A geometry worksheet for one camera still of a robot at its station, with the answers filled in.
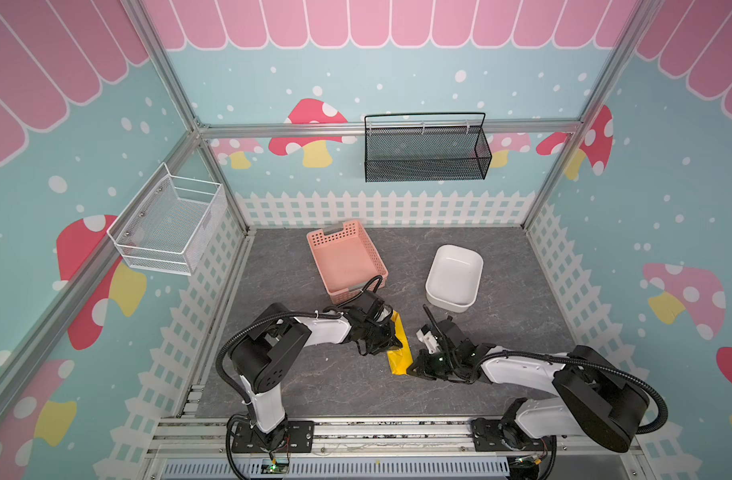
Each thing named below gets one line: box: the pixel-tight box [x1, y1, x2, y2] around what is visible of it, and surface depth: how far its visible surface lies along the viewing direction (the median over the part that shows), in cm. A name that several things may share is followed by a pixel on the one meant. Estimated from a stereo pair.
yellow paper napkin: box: [387, 309, 414, 375], surface depth 88 cm
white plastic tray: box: [425, 244, 484, 313], surface depth 107 cm
